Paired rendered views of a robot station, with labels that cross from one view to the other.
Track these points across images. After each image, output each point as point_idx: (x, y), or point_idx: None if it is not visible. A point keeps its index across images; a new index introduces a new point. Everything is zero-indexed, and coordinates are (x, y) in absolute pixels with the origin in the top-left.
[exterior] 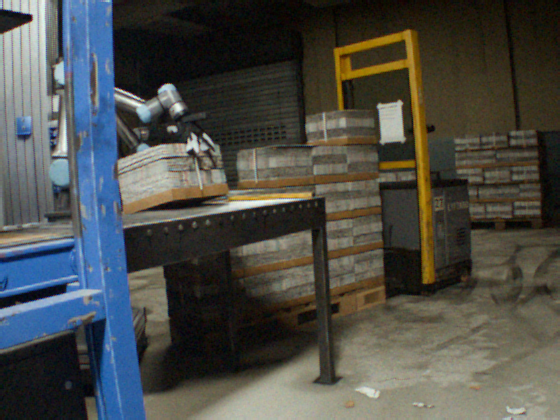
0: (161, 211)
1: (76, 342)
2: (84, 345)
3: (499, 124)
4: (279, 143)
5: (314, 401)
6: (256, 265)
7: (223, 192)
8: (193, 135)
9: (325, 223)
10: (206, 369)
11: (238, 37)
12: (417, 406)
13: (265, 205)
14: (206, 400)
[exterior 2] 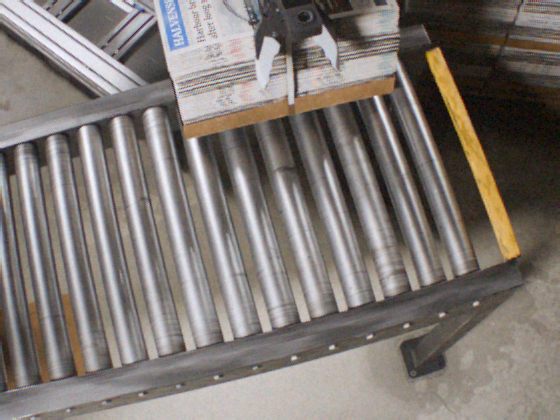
0: (160, 145)
1: (148, 42)
2: (132, 85)
3: None
4: None
5: (344, 400)
6: (539, 39)
7: (371, 94)
8: (268, 44)
9: (500, 302)
10: (337, 158)
11: None
12: None
13: (261, 363)
14: (246, 270)
